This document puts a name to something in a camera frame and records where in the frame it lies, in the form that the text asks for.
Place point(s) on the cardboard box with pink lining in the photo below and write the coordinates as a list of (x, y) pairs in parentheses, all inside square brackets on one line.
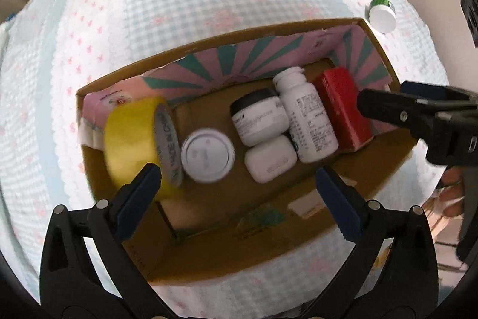
[(224, 240)]

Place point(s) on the person's right hand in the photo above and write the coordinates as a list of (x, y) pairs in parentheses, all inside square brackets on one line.
[(450, 194)]

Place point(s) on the red carton box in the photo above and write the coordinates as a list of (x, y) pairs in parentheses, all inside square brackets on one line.
[(341, 106)]

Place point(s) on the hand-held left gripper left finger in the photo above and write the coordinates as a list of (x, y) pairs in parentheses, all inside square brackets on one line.
[(138, 192)]

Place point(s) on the white jar with black lid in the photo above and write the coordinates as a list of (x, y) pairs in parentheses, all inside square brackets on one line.
[(257, 121)]

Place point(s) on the white earbud case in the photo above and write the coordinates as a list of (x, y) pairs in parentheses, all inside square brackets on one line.
[(270, 158)]

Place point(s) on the small jar with white lid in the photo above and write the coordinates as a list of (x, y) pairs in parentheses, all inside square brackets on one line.
[(208, 155)]

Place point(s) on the yellow tape roll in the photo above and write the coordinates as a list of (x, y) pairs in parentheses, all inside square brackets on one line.
[(130, 139)]

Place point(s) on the white pill bottle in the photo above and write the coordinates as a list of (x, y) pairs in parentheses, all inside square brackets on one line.
[(310, 124)]

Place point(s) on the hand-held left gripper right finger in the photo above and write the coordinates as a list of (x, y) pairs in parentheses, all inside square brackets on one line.
[(336, 203)]

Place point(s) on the green label jar white lid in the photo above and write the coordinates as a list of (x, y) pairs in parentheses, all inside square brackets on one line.
[(382, 15)]

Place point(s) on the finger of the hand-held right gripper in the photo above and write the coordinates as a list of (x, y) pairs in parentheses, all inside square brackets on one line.
[(392, 108), (425, 90)]

